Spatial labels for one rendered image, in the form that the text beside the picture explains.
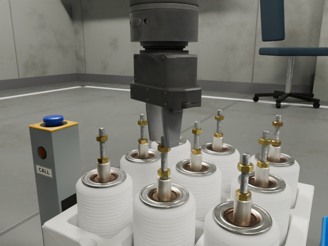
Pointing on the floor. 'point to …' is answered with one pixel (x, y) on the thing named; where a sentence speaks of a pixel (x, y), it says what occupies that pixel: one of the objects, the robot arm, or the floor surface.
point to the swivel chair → (267, 7)
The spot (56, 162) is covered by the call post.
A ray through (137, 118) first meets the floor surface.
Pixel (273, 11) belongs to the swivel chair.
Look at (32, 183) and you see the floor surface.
